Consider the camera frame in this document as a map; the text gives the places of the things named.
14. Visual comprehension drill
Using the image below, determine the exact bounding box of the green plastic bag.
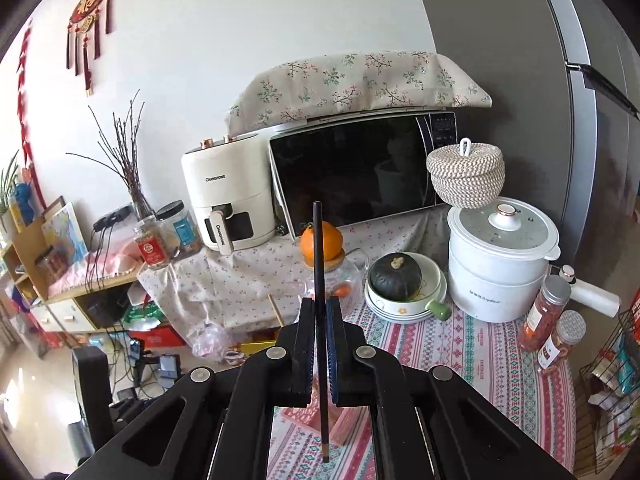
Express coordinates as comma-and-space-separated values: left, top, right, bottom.
122, 305, 166, 327

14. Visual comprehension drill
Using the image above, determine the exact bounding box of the bare twig bunch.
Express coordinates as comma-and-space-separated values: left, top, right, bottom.
67, 89, 151, 201

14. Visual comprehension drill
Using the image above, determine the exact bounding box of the glass jar with black lid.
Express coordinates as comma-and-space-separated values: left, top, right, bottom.
156, 201, 203, 260

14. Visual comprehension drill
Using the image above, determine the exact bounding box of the glass teapot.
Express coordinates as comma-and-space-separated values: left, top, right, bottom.
300, 247, 371, 311

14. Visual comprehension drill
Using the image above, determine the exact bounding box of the black power strip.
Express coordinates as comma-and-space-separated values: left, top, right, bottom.
92, 205, 133, 233

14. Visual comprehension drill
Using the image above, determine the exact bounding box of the black chopstick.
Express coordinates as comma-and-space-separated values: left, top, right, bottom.
312, 201, 331, 464

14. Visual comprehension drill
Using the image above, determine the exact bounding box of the wooden shelf cabinet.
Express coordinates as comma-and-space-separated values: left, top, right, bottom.
0, 210, 141, 346

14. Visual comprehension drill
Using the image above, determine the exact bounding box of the black microwave oven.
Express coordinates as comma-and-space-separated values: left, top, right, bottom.
268, 111, 462, 241

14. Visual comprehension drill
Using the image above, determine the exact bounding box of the red string wall decoration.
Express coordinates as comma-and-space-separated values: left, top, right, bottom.
15, 20, 48, 211

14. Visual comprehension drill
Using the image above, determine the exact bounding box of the red and green patterned tablecloth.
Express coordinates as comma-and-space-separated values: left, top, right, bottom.
267, 300, 578, 480

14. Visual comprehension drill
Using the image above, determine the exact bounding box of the floral cloth cover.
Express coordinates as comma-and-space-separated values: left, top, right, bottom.
225, 50, 493, 133

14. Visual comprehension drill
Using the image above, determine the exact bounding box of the framed map picture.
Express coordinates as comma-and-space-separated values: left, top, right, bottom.
41, 202, 88, 266

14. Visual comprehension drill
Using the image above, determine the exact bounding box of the potted green plant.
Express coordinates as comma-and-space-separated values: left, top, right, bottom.
0, 152, 21, 216

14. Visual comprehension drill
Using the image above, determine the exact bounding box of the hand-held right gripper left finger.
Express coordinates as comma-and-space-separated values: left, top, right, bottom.
75, 297, 317, 480

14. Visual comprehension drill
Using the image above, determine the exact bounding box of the dark green kabocha squash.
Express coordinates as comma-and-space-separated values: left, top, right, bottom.
369, 254, 423, 299

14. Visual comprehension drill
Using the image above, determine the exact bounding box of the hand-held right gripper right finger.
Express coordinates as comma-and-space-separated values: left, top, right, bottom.
326, 297, 576, 480

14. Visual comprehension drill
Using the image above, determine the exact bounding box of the clear plastic bag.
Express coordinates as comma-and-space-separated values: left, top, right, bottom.
192, 322, 233, 358

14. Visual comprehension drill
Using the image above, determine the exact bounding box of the white plate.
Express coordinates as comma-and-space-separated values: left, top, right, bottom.
365, 295, 441, 320
367, 302, 440, 324

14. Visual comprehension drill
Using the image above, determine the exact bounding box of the jar of dried hawthorn slices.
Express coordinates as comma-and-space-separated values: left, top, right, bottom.
537, 310, 587, 376

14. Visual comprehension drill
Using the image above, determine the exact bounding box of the woven lidded basket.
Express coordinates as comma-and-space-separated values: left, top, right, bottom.
426, 137, 506, 209

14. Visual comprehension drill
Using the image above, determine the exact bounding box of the white electric pot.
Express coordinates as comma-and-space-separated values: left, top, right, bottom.
446, 197, 562, 323

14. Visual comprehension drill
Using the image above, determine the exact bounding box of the pink cloth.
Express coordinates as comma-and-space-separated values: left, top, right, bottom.
47, 240, 146, 298

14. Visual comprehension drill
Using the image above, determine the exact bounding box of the small-flower print tablecloth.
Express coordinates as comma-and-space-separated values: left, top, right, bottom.
137, 205, 451, 346

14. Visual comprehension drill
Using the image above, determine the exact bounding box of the black wire rack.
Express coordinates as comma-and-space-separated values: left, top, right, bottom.
579, 305, 640, 480

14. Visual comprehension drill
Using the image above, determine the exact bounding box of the glass jar with red label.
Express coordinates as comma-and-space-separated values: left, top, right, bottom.
132, 216, 181, 271

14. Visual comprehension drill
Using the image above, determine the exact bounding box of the black chair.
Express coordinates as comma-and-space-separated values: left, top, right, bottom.
70, 347, 113, 461

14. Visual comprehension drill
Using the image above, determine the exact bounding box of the white pan with green handle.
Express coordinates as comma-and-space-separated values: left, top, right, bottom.
364, 251, 453, 322

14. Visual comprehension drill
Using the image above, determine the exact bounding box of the glass vase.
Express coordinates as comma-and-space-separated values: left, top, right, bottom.
131, 185, 157, 222

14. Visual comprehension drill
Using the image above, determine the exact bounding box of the white cylindrical bottle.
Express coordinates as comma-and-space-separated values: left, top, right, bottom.
559, 264, 621, 318

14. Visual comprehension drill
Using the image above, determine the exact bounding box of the red knot wall hanging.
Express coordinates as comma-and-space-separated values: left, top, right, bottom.
66, 0, 115, 97

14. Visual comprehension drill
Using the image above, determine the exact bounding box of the large orange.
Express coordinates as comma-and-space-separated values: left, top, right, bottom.
300, 221, 344, 262

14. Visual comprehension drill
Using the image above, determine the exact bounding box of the grey refrigerator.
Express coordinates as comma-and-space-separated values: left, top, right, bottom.
407, 0, 640, 321

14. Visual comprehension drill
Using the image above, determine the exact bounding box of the red box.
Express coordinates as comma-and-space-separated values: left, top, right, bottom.
130, 325, 188, 348

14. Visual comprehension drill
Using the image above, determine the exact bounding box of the jar of red goji berries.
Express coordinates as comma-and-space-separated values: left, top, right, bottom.
517, 275, 572, 352

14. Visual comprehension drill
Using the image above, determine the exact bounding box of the white air fryer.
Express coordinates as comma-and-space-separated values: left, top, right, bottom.
181, 134, 278, 255

